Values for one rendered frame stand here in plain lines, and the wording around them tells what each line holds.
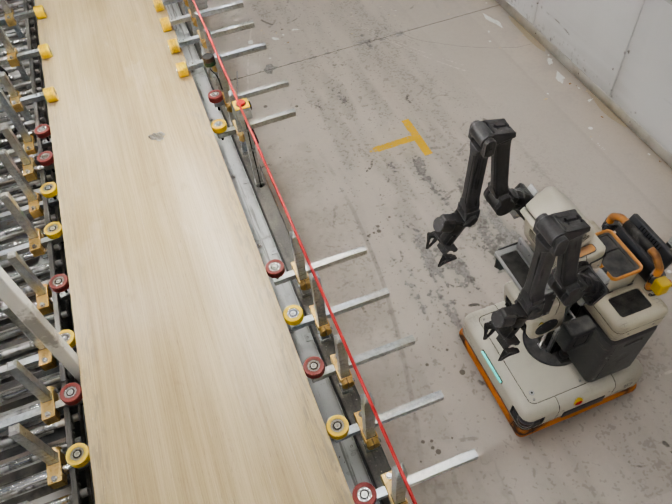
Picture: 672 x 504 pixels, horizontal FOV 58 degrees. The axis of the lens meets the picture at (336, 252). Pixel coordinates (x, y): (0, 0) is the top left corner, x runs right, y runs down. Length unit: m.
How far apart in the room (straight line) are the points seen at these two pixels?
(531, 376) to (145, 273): 1.83
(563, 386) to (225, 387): 1.58
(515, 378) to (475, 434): 0.37
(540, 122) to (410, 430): 2.49
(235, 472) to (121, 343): 0.72
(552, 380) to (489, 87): 2.56
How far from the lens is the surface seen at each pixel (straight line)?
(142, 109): 3.50
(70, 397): 2.51
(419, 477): 2.19
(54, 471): 2.47
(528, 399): 2.98
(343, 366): 2.26
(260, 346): 2.37
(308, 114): 4.64
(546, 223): 1.79
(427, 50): 5.23
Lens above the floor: 2.95
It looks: 53 degrees down
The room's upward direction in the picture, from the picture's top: 6 degrees counter-clockwise
